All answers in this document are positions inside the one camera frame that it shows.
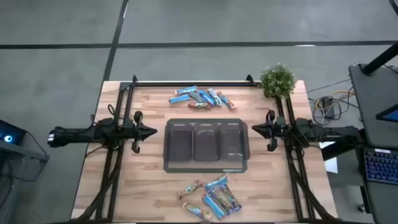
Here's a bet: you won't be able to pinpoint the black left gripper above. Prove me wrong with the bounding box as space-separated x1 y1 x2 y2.
124 110 158 154

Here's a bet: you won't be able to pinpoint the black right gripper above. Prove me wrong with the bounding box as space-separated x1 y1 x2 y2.
251 110 287 152

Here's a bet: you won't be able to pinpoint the white blue granola bar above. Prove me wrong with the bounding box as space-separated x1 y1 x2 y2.
207 87 223 107

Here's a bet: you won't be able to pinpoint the red green granola bar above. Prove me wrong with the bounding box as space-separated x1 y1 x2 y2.
187 101 213 111
177 179 205 200

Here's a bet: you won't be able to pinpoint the green artificial potted plant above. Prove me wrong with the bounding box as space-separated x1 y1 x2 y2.
259 63 297 100

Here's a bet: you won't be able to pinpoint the dark grey flat tray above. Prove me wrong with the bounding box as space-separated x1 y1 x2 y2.
162 118 251 174

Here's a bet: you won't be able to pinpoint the black power box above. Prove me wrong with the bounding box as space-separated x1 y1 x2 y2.
322 96 336 119

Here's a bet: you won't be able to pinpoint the white paper sheet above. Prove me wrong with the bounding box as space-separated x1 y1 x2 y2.
318 140 339 174

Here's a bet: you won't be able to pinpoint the black desk support bar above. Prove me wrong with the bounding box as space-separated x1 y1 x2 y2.
321 139 365 162

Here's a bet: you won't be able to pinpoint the dark grey desk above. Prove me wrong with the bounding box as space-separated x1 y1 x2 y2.
348 63 398 224

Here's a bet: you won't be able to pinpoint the backlit keyboard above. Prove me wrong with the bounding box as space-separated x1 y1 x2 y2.
363 147 398 185

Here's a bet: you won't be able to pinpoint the grey equipment stand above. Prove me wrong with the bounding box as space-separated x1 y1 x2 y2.
0 143 50 224

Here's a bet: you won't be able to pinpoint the monitor with blue screen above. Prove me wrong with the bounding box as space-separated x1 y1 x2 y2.
375 104 398 124

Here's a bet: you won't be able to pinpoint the computer tower with blue light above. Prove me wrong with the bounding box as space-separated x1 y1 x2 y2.
0 119 27 146

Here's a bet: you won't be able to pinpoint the black pole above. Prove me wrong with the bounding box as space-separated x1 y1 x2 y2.
361 42 398 77

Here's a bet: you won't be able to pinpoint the black aluminium table frame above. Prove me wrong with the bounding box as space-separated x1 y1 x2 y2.
70 74 338 224

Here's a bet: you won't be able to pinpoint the black floor cable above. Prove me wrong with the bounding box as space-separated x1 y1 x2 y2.
312 93 356 126

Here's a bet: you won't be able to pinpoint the thin grey floor cable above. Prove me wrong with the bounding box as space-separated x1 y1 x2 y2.
306 78 352 94

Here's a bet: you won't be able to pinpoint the yellow floor cable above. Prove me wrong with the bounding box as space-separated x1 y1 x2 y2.
315 89 356 110

